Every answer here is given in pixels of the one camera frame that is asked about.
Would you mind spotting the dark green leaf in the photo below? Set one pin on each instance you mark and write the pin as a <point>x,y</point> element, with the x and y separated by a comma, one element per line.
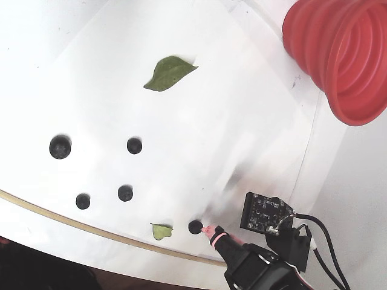
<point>169,74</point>

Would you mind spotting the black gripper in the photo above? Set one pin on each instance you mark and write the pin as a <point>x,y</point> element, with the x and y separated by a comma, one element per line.
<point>243,264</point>

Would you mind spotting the dark blueberry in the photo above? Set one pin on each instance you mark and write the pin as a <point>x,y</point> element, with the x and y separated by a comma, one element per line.
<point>134,145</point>
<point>125,193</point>
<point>60,147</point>
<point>83,201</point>
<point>195,226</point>

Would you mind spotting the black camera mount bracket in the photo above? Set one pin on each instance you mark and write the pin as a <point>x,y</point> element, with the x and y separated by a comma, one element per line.
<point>290,247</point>

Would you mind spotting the white paper sheet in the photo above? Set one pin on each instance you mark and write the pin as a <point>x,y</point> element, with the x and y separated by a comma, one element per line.
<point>181,127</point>

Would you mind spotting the pale green curled leaf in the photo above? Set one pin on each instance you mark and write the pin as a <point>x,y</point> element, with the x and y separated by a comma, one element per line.
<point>160,232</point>

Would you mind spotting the red collapsible silicone cup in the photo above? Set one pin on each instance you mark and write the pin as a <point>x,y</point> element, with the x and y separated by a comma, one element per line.
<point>317,45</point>

